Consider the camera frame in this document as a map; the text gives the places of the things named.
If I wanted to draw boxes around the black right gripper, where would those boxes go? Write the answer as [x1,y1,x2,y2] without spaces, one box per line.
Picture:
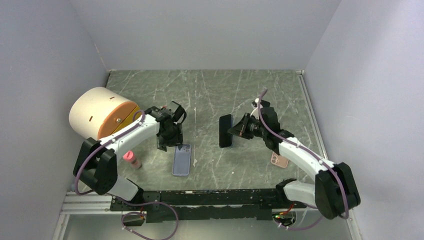
[228,113,268,140]

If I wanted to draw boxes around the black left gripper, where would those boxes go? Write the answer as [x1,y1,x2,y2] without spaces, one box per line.
[157,122,183,152]

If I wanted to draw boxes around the blue smartphone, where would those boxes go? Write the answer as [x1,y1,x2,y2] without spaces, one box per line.
[218,114,233,148]

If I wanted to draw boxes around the lavender phone case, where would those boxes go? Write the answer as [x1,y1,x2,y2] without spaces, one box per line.
[172,144,192,177]

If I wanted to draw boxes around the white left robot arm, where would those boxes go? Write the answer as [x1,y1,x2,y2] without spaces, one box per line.
[73,101,187,210]

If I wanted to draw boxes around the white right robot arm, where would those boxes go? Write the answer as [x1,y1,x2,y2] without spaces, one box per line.
[227,106,361,220]

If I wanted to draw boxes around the pink phone case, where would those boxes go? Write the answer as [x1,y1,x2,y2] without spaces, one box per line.
[270,152,289,168]

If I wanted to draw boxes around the pink capped small bottle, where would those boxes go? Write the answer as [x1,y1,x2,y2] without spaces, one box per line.
[122,150,142,169]

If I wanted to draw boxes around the beige and orange cylinder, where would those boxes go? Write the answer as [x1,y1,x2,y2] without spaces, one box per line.
[68,87,141,140]

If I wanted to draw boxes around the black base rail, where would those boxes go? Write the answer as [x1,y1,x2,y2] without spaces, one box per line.
[110,188,306,223]

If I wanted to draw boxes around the aluminium frame rail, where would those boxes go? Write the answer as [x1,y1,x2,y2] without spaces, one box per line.
[60,191,113,215]

